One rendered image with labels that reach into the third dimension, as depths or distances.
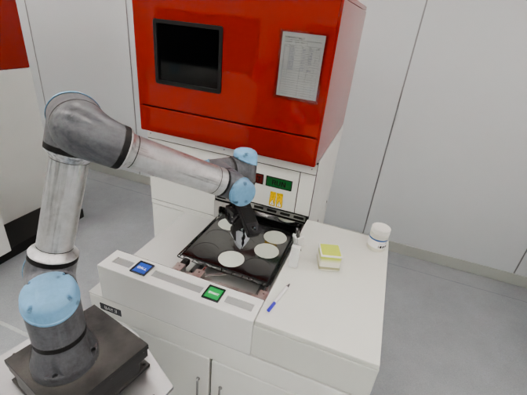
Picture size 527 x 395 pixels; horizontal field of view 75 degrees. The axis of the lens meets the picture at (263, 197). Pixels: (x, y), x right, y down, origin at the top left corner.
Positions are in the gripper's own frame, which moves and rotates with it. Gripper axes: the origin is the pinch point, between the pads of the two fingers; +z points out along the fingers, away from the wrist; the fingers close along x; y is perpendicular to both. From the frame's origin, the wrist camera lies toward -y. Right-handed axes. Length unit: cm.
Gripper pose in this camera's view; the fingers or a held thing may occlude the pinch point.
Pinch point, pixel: (241, 246)
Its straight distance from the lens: 121.8
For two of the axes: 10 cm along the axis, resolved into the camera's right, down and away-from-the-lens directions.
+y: -5.3, -4.4, 7.3
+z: -1.0, 8.8, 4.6
